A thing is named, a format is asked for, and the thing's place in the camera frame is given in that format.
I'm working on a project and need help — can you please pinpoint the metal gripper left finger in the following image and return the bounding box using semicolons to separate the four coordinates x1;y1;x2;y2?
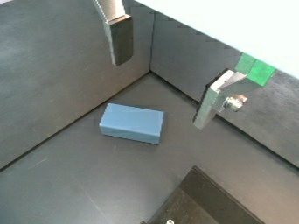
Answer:
93;0;134;67

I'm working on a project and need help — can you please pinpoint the green shape sorting board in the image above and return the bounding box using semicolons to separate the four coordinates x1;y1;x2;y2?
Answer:
236;53;277;87

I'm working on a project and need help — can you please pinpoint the blue rectangular block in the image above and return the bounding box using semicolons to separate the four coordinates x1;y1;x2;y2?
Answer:
99;103;165;144

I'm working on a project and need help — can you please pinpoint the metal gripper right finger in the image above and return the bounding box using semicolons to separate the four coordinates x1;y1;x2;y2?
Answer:
193;69;261;129

